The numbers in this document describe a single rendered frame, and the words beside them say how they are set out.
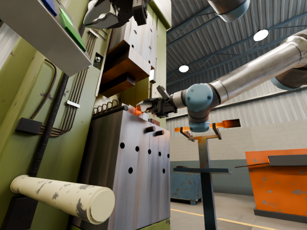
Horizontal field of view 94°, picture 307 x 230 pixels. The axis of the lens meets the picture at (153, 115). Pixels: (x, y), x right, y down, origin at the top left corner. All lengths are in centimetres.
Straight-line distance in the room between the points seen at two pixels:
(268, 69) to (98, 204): 51
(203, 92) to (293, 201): 369
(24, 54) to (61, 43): 85
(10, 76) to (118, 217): 97
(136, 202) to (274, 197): 354
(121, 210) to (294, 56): 71
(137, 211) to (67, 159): 35
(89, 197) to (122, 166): 36
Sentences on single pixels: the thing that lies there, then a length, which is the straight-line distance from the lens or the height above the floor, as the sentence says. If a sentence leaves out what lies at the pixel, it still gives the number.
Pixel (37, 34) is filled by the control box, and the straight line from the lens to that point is 44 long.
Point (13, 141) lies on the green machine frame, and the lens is 66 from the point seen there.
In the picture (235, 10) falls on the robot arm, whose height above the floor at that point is 108.
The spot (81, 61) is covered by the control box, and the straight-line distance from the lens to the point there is 47.
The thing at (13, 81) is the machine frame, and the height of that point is 114.
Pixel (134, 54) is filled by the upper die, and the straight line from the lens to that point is 94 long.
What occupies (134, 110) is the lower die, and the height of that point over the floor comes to 97.
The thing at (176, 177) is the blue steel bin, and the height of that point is 62.
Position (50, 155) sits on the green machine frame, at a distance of 68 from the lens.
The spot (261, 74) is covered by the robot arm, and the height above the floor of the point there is 93.
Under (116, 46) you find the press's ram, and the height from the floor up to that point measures 136.
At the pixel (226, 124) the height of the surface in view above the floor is 97.
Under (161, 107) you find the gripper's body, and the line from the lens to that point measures 66.
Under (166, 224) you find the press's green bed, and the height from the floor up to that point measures 45.
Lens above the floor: 66
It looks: 23 degrees up
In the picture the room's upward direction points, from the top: 2 degrees clockwise
